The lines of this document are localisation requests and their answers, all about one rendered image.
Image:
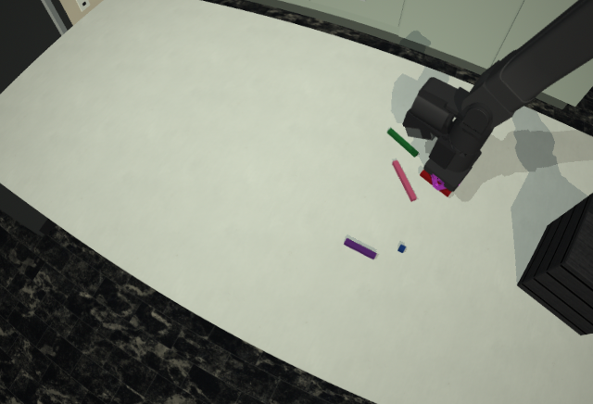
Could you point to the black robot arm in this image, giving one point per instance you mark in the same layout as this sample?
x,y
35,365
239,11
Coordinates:
x,y
561,47

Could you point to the pink rod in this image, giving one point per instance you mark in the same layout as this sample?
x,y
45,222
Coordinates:
x,y
401,175

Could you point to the green rod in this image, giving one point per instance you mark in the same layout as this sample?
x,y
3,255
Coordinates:
x,y
402,142

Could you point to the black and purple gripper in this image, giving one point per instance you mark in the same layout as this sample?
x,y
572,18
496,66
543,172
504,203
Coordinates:
x,y
454,173

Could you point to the purple rod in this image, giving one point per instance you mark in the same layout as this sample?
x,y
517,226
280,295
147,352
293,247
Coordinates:
x,y
363,250

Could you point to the dark red rod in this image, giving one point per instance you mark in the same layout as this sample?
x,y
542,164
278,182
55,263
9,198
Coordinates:
x,y
428,178

